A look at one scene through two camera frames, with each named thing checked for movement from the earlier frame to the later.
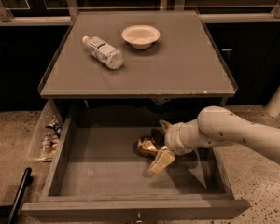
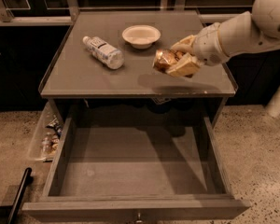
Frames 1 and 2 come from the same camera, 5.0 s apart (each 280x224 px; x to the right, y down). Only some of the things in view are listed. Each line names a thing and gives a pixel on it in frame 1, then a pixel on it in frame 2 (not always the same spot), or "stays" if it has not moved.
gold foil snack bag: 147,146 → 163,57
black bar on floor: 27,179 stays
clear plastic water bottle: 104,51 stays
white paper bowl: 141,36 stays
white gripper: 173,139 → 208,46
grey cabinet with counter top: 136,69 stays
